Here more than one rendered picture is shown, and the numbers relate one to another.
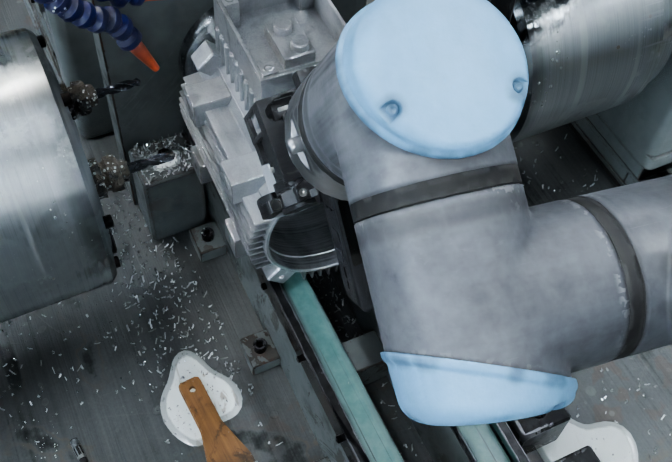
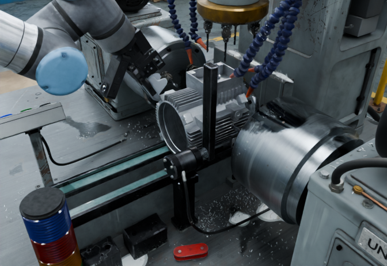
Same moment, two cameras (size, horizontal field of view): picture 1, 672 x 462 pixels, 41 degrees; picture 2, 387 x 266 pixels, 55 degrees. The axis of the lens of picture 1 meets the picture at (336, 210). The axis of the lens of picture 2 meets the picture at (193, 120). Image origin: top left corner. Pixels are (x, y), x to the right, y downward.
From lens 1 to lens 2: 0.98 m
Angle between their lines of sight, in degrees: 61
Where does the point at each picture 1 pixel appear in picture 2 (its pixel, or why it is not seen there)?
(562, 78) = (243, 155)
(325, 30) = (225, 88)
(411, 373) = not seen: hidden behind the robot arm
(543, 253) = (41, 21)
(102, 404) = (138, 143)
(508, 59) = not seen: outside the picture
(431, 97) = not seen: outside the picture
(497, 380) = not seen: hidden behind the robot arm
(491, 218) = (46, 8)
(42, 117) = (158, 45)
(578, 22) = (261, 139)
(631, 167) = not seen: outside the picture
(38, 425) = (131, 133)
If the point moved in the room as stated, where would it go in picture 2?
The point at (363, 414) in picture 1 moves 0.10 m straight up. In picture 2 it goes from (118, 167) to (114, 138)
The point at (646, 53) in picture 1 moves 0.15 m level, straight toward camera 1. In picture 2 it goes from (277, 183) to (206, 167)
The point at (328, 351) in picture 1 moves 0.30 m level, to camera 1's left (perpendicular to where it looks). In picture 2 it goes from (141, 158) to (144, 104)
